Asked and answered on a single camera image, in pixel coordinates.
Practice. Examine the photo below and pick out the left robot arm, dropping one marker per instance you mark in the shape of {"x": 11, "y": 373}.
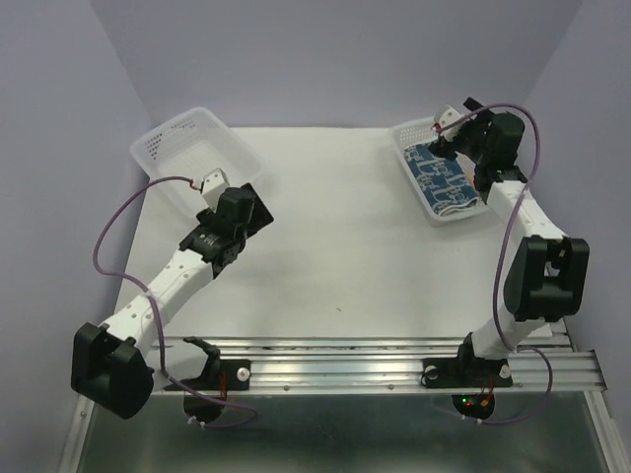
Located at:
{"x": 120, "y": 362}

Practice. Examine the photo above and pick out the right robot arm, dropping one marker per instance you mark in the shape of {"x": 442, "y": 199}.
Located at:
{"x": 541, "y": 271}

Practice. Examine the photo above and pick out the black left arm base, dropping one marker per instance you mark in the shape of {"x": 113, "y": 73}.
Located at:
{"x": 198, "y": 364}

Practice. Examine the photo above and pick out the white empty plastic basket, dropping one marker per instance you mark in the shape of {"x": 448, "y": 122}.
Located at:
{"x": 422, "y": 132}

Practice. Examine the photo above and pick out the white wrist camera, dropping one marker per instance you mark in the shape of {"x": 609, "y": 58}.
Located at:
{"x": 213, "y": 186}
{"x": 446, "y": 116}

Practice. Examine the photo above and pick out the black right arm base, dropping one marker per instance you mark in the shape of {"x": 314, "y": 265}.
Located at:
{"x": 452, "y": 373}

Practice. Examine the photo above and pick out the aluminium mounting rail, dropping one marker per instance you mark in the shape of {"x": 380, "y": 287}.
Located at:
{"x": 373, "y": 366}

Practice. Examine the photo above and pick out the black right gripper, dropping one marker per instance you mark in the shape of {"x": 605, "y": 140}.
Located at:
{"x": 445, "y": 146}

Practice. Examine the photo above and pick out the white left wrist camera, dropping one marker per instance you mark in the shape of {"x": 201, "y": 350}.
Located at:
{"x": 213, "y": 186}

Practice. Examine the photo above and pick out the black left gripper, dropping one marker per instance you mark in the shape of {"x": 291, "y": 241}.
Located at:
{"x": 260, "y": 218}

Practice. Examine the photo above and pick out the white basket with towels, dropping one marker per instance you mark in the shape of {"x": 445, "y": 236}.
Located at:
{"x": 194, "y": 143}

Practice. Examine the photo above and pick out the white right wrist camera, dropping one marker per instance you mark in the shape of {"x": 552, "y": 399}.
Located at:
{"x": 446, "y": 116}

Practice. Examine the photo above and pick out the small patterned towels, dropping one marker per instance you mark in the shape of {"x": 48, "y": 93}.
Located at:
{"x": 445, "y": 190}

